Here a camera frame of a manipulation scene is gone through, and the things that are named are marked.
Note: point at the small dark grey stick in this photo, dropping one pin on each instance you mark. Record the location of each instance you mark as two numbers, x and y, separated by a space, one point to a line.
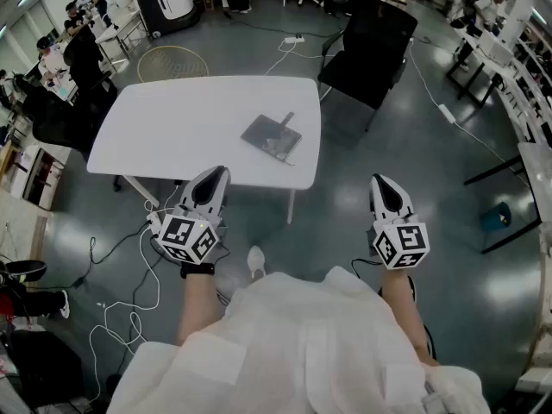
287 118

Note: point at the black wristband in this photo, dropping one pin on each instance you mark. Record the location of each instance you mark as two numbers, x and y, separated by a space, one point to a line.
198 270

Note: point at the teal stool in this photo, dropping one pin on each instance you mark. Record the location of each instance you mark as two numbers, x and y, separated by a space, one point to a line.
496 220

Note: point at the person's black shoe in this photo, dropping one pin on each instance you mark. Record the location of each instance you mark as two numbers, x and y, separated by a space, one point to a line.
412 289

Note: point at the black bag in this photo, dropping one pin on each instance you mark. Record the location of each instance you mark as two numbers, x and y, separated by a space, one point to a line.
43 369

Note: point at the person's right forearm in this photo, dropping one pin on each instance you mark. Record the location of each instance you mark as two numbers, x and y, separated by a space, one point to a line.
403 309

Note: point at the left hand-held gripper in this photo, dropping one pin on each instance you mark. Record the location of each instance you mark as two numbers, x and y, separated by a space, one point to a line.
196 222

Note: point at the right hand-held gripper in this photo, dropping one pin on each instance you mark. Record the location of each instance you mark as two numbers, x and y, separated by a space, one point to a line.
397 231

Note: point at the black mesh office chair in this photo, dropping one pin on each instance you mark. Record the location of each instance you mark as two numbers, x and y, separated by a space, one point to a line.
371 58

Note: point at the person's white shoe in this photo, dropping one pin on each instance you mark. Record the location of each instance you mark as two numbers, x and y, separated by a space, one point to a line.
256 261

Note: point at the person's left forearm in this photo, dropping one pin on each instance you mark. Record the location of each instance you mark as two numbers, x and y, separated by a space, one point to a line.
196 304

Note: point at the white and black mobile robot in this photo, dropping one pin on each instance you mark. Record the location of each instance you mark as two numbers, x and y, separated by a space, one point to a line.
172 2

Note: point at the white table leg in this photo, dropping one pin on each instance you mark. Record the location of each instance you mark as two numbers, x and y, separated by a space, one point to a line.
140 190
291 207

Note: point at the dark grey notebook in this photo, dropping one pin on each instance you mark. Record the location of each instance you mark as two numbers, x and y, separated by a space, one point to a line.
267 138

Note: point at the white power adapter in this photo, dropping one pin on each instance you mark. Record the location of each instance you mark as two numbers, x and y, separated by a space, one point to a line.
446 114

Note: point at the white power strip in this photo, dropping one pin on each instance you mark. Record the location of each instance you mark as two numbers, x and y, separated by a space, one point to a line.
153 222
294 39

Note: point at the person's white garment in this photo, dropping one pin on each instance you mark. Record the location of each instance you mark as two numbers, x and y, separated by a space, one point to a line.
302 352

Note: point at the wooden shelf cabinet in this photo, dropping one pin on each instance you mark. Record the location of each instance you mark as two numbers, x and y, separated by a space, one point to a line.
34 175

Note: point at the white desk with black frame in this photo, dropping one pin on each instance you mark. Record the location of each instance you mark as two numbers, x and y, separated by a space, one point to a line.
535 175
487 58

